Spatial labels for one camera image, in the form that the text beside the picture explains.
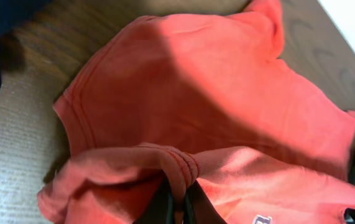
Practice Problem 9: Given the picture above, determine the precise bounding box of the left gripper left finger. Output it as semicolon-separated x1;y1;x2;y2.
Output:
133;179;174;224

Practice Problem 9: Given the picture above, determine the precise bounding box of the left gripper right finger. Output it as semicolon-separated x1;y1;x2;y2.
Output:
183;181;226;224

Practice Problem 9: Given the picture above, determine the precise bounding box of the red orange t-shirt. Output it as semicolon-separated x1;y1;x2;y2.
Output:
37;1;355;223

